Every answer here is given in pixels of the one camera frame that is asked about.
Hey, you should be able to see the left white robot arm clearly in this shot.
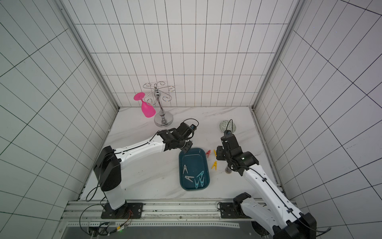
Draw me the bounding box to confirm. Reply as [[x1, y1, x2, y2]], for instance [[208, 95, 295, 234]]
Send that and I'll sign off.
[[93, 122, 197, 211]]

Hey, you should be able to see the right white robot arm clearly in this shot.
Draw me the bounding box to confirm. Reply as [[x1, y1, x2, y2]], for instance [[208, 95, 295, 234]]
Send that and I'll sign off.
[[216, 130, 317, 239]]

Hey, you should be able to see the teal plastic storage box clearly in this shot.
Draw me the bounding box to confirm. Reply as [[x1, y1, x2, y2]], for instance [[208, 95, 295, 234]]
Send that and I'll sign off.
[[179, 147, 210, 191]]

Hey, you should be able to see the small dark cylinder jar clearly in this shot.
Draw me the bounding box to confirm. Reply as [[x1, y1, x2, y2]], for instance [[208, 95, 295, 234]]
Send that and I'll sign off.
[[225, 165, 232, 174]]

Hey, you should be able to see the chrome glass holder stand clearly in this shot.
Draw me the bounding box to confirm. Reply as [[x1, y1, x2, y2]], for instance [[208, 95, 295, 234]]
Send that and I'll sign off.
[[143, 81, 175, 127]]

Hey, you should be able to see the teal clothespin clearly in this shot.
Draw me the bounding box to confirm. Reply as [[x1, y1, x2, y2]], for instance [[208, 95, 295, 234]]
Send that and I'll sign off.
[[197, 171, 204, 180], [194, 177, 205, 189]]

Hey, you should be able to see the pink plastic wine glass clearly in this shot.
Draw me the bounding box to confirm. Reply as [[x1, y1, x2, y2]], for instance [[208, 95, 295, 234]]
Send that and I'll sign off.
[[134, 92, 156, 118]]

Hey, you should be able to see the metal base rail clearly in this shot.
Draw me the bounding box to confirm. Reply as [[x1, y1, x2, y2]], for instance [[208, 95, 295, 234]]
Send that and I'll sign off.
[[59, 199, 287, 229]]

